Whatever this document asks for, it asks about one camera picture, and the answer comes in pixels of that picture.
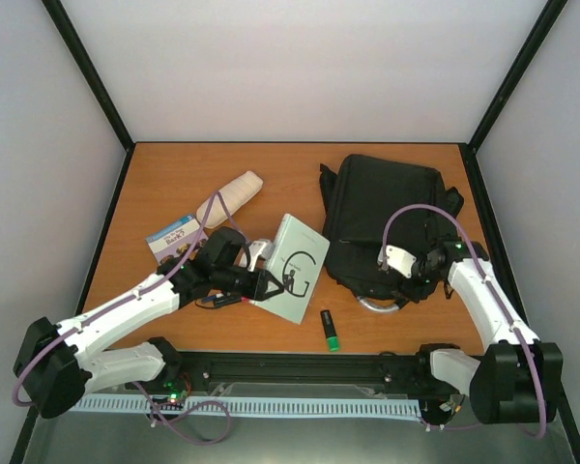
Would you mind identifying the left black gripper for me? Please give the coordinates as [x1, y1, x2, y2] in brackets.
[215, 266, 286, 302]

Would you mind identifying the grey Great Gatsby book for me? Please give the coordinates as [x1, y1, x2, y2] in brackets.
[253, 214, 330, 324]

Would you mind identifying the black student backpack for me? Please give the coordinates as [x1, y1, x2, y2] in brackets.
[319, 154, 464, 313]

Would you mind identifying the beige pencil case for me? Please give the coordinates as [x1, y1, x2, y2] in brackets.
[196, 171, 263, 229]

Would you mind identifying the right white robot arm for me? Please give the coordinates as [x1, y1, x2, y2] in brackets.
[380, 241, 564, 424]

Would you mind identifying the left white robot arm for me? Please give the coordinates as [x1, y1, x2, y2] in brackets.
[12, 227, 284, 419]

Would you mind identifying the blue white marker pen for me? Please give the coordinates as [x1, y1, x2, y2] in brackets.
[194, 298, 223, 309]

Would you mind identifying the green black highlighter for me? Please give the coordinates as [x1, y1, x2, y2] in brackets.
[320, 309, 340, 352]

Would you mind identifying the dog picture book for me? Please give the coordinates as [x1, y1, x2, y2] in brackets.
[145, 215, 208, 264]

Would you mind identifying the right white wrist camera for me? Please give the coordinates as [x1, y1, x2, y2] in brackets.
[377, 245, 417, 279]

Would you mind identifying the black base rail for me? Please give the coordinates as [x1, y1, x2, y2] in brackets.
[125, 350, 446, 400]

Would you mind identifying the light blue cable duct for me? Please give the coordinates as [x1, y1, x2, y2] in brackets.
[72, 393, 421, 421]

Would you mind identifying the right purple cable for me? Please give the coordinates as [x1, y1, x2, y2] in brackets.
[379, 203, 548, 439]

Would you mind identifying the right black frame post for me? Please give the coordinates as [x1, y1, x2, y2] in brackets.
[468, 0, 568, 157]

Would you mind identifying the black frame post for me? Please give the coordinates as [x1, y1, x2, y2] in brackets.
[468, 0, 568, 157]
[42, 0, 135, 153]

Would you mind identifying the left black frame post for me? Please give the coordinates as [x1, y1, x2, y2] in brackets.
[42, 0, 135, 153]

